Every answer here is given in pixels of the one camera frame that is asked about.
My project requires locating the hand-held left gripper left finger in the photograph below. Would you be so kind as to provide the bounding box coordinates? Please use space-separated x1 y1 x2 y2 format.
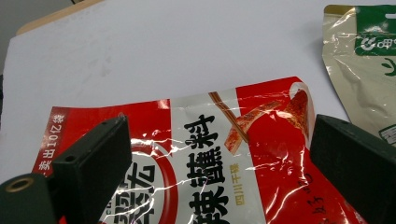
50 112 134 224

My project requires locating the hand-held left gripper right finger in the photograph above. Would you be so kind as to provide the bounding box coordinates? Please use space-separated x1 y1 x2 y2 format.
309 113 396 224

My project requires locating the red and white seasoning packet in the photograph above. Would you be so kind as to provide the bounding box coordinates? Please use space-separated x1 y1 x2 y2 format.
31 76 372 224

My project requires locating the beige packet with green print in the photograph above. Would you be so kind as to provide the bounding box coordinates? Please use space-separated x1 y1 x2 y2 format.
321 3 396 147

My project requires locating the white paper sheet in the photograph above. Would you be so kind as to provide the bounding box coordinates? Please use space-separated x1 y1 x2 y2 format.
0 0 396 188

